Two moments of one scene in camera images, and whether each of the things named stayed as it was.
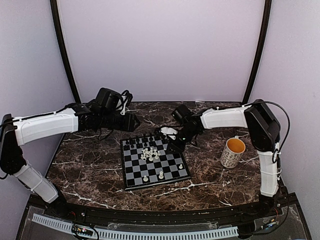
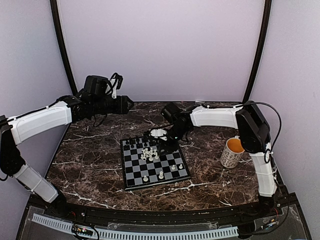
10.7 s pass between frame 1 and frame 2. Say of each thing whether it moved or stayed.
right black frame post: stayed
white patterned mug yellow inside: stayed
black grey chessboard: stayed
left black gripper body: moved
